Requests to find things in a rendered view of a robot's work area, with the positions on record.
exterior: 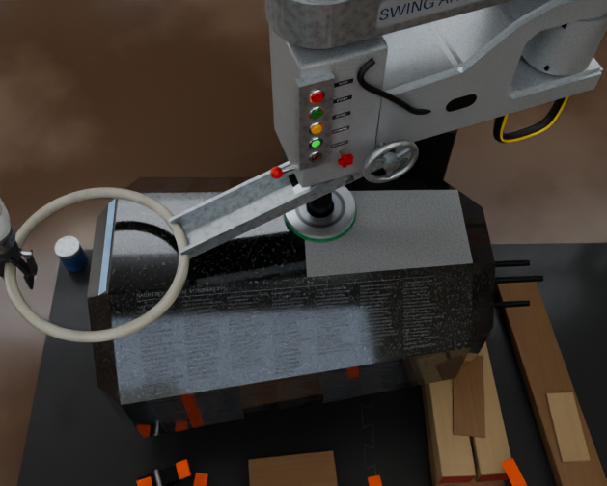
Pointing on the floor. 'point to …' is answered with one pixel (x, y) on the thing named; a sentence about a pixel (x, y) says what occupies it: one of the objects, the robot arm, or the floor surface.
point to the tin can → (70, 254)
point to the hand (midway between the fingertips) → (20, 280)
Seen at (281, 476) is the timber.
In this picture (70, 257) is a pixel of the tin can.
